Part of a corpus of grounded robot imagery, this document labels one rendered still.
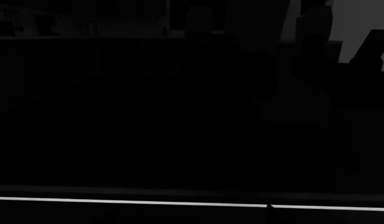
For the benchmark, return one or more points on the black glass-front microwave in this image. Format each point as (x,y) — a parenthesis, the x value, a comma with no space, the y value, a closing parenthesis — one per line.
(166,112)

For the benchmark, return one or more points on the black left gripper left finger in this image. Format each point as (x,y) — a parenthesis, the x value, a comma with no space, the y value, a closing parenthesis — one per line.
(109,218)

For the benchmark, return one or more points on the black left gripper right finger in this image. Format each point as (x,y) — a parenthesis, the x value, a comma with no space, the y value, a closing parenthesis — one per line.
(273,217)

